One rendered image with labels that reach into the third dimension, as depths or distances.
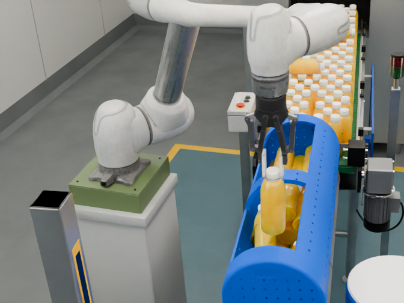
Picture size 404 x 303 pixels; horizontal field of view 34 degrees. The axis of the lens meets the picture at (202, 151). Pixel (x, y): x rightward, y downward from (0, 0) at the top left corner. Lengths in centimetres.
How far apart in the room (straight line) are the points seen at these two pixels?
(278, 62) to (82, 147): 365
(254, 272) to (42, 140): 367
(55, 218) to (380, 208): 199
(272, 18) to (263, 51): 8
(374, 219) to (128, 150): 118
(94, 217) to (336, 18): 124
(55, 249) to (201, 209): 297
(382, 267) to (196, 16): 92
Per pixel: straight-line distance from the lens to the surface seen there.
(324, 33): 162
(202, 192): 436
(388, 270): 208
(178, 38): 218
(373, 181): 292
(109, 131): 236
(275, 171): 174
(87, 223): 254
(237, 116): 286
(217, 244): 388
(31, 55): 585
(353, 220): 338
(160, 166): 253
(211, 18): 179
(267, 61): 155
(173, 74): 229
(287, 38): 155
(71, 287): 131
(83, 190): 247
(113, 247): 255
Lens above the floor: 234
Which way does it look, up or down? 29 degrees down
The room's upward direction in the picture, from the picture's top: 5 degrees counter-clockwise
